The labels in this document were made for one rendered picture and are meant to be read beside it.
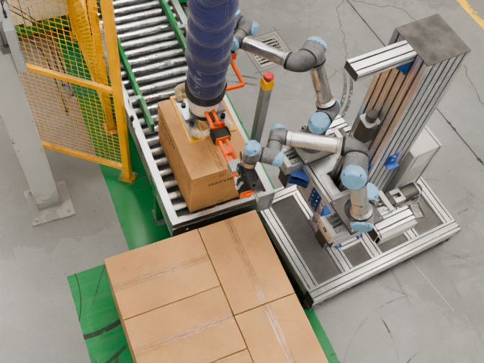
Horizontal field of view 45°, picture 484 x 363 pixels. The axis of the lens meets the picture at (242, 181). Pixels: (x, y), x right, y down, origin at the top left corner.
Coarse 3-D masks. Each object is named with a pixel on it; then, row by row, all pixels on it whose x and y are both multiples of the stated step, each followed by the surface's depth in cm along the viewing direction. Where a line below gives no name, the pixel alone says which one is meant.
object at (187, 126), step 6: (174, 96) 342; (186, 96) 343; (174, 102) 340; (180, 102) 340; (186, 102) 340; (174, 108) 338; (180, 108) 338; (180, 114) 336; (180, 120) 334; (192, 120) 334; (186, 126) 331; (192, 126) 331; (198, 126) 332; (186, 132) 330; (192, 138) 328; (204, 138) 330
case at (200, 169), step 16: (160, 112) 363; (160, 128) 379; (176, 128) 353; (176, 144) 347; (192, 144) 348; (208, 144) 349; (224, 144) 350; (240, 144) 352; (176, 160) 359; (192, 160) 342; (208, 160) 343; (224, 160) 344; (240, 160) 346; (176, 176) 375; (192, 176) 336; (208, 176) 340; (224, 176) 348; (192, 192) 348; (208, 192) 356; (224, 192) 365; (192, 208) 365
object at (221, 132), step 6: (216, 126) 317; (222, 126) 318; (210, 132) 316; (216, 132) 317; (222, 132) 317; (228, 132) 317; (216, 138) 313; (222, 138) 314; (228, 138) 316; (216, 144) 316
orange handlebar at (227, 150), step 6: (234, 66) 344; (240, 78) 339; (234, 84) 337; (240, 84) 337; (228, 90) 336; (216, 114) 325; (210, 120) 321; (216, 120) 322; (210, 126) 320; (222, 144) 314; (228, 144) 314; (222, 150) 311; (228, 150) 312; (228, 156) 311; (234, 156) 311; (234, 174) 305; (252, 192) 301
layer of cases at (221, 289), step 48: (192, 240) 360; (240, 240) 363; (144, 288) 341; (192, 288) 344; (240, 288) 347; (288, 288) 350; (144, 336) 327; (192, 336) 329; (240, 336) 332; (288, 336) 335
